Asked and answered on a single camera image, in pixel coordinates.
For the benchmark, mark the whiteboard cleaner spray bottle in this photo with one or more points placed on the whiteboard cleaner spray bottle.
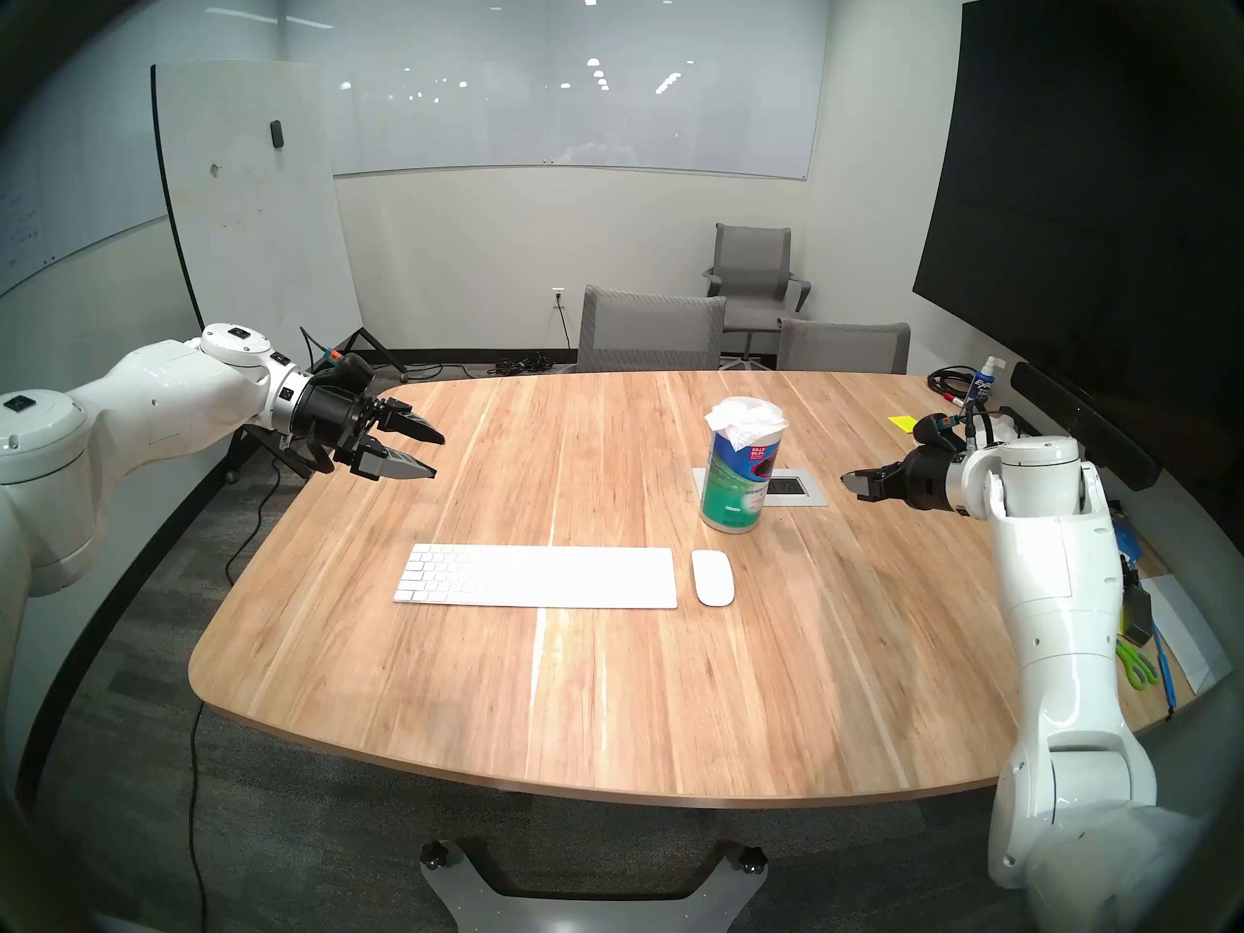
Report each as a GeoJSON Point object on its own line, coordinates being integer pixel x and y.
{"type": "Point", "coordinates": [984, 387]}

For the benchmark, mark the black base knob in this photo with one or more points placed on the black base knob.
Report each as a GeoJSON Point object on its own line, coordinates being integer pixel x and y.
{"type": "Point", "coordinates": [751, 856]}
{"type": "Point", "coordinates": [433, 853]}

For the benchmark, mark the large black wall screen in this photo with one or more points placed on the large black wall screen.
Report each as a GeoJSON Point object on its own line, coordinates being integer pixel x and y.
{"type": "Point", "coordinates": [1069, 212]}

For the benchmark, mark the glass wall whiteboard with writing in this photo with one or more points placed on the glass wall whiteboard with writing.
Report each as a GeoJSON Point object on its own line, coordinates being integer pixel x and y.
{"type": "Point", "coordinates": [78, 163]}

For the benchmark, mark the grey mesh chair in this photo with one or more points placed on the grey mesh chair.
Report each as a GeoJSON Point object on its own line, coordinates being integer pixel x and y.
{"type": "Point", "coordinates": [646, 328]}
{"type": "Point", "coordinates": [841, 348]}

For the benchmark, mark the white computer mouse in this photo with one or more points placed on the white computer mouse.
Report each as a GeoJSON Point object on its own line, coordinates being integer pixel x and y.
{"type": "Point", "coordinates": [713, 579]}

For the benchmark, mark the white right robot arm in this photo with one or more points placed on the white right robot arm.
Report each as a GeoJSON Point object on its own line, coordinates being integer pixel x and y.
{"type": "Point", "coordinates": [1059, 591]}

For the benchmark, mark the white disinfecting wipe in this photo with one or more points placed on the white disinfecting wipe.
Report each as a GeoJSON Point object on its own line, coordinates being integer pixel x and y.
{"type": "Point", "coordinates": [743, 418]}

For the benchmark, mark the white mobile whiteboard on stand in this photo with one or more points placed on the white mobile whiteboard on stand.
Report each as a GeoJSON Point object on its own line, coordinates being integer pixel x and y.
{"type": "Point", "coordinates": [253, 222]}

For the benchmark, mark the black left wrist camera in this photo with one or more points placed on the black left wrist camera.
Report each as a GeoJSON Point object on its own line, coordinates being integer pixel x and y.
{"type": "Point", "coordinates": [352, 372]}

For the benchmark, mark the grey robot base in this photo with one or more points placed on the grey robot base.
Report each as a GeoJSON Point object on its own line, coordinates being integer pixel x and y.
{"type": "Point", "coordinates": [583, 916]}

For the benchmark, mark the white paper sheet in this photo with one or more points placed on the white paper sheet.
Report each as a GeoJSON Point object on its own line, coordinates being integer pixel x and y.
{"type": "Point", "coordinates": [1191, 630]}

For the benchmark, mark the blue pen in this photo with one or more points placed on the blue pen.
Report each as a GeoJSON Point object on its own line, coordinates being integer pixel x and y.
{"type": "Point", "coordinates": [1164, 669]}

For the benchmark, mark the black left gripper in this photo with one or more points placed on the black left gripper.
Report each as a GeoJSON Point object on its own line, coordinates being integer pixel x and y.
{"type": "Point", "coordinates": [330, 426]}

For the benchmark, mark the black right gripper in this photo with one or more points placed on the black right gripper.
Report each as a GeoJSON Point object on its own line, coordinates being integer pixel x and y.
{"type": "Point", "coordinates": [931, 479]}

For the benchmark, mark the wide glass wall whiteboard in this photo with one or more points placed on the wide glass wall whiteboard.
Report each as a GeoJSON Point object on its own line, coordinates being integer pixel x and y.
{"type": "Point", "coordinates": [583, 115]}

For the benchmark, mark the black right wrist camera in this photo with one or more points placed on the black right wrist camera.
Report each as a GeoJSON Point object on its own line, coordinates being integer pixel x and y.
{"type": "Point", "coordinates": [935, 433]}

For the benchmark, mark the green blue wipes canister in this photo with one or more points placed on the green blue wipes canister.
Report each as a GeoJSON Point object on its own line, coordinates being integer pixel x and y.
{"type": "Point", "coordinates": [734, 494]}

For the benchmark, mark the blue plastic item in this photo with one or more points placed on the blue plastic item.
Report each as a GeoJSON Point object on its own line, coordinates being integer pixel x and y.
{"type": "Point", "coordinates": [1127, 542]}

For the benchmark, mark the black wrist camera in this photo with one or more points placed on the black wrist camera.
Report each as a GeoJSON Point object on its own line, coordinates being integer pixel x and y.
{"type": "Point", "coordinates": [352, 372]}
{"type": "Point", "coordinates": [935, 433]}

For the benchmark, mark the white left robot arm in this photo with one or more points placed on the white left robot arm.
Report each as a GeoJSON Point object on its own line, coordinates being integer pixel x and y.
{"type": "Point", "coordinates": [146, 397]}

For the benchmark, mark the black video sound bar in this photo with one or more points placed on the black video sound bar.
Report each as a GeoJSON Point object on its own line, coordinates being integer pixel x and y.
{"type": "Point", "coordinates": [1088, 426]}

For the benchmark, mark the grey office chair with armrests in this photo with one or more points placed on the grey office chair with armrests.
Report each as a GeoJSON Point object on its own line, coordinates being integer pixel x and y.
{"type": "Point", "coordinates": [753, 260]}

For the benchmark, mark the black block eraser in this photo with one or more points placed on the black block eraser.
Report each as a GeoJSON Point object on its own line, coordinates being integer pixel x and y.
{"type": "Point", "coordinates": [1139, 615]}

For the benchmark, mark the white slim keyboard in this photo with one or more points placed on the white slim keyboard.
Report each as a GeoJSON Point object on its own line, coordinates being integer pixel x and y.
{"type": "Point", "coordinates": [535, 576]}

